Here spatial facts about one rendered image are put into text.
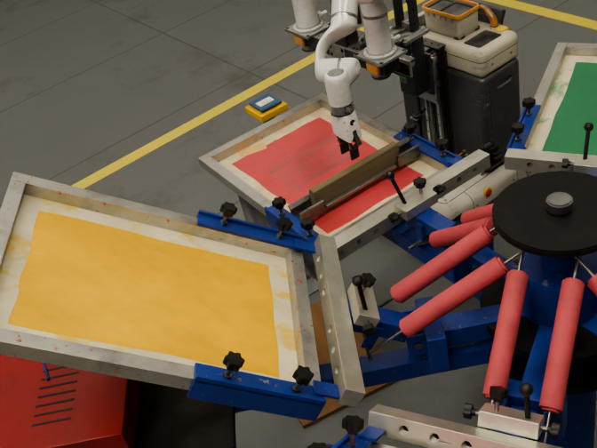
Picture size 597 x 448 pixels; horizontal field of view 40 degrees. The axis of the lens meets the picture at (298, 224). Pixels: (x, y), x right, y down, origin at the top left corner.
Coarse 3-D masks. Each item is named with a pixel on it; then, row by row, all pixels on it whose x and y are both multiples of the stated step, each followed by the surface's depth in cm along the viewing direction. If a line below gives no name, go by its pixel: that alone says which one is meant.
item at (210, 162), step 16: (320, 96) 326; (288, 112) 321; (304, 112) 322; (256, 128) 316; (272, 128) 316; (368, 128) 304; (384, 128) 299; (224, 144) 311; (240, 144) 311; (208, 160) 304; (432, 160) 279; (224, 176) 294; (432, 176) 270; (240, 192) 287; (256, 192) 282; (256, 208) 281; (352, 224) 258
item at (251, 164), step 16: (272, 144) 311; (240, 160) 307; (256, 160) 305; (272, 160) 303; (256, 176) 296; (320, 176) 289; (272, 192) 287; (288, 192) 285; (304, 192) 283; (336, 208) 272; (352, 208) 271; (368, 208) 269; (320, 224) 267; (336, 224) 266
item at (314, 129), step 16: (304, 128) 316; (320, 128) 314; (288, 144) 309; (304, 144) 307; (352, 144) 301; (368, 144) 299; (352, 160) 293; (384, 176) 281; (400, 176) 280; (416, 176) 278; (368, 192) 276; (384, 192) 274
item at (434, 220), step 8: (416, 216) 247; (424, 216) 247; (432, 216) 246; (440, 216) 245; (424, 224) 245; (432, 224) 243; (440, 224) 242; (448, 224) 242; (456, 224) 242; (424, 232) 248
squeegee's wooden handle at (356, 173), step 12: (396, 144) 277; (372, 156) 273; (384, 156) 275; (348, 168) 271; (360, 168) 271; (372, 168) 274; (384, 168) 278; (324, 180) 268; (336, 180) 267; (348, 180) 270; (360, 180) 274; (312, 192) 264; (324, 192) 266; (336, 192) 269; (312, 204) 269
